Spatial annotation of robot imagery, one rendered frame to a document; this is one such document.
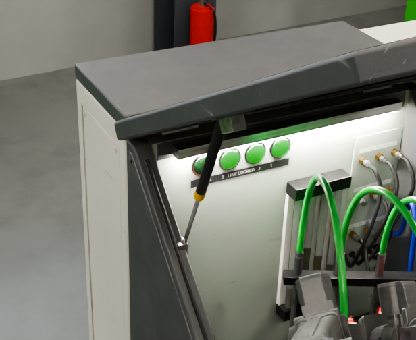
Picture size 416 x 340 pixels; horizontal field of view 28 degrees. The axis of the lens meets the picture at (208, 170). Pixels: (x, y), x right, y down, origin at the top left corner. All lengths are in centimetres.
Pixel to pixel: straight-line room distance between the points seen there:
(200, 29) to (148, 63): 350
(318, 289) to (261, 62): 68
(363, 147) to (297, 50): 26
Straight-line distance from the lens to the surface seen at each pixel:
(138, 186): 162
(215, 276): 187
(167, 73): 179
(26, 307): 355
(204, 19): 532
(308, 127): 175
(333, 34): 206
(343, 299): 147
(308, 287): 135
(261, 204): 182
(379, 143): 193
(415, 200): 173
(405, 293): 153
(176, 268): 156
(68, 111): 507
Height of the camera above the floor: 221
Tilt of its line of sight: 30 degrees down
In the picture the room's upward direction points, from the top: 2 degrees clockwise
